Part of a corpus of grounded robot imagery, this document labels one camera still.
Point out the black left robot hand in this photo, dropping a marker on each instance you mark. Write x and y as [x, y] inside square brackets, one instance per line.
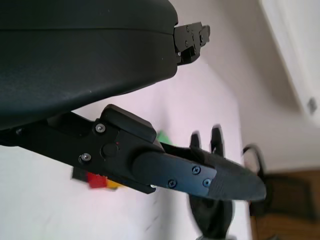
[75, 62]

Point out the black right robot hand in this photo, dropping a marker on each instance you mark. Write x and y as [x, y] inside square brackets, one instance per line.
[212, 217]

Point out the green wooden cube block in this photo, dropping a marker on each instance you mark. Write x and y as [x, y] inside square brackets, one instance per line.
[163, 138]

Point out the yellow wooden cube block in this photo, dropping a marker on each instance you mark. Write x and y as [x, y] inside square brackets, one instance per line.
[113, 185]

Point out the red wooden cube block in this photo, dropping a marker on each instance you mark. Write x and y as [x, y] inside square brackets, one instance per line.
[96, 180]

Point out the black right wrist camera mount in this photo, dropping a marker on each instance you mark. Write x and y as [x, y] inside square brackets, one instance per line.
[287, 197]

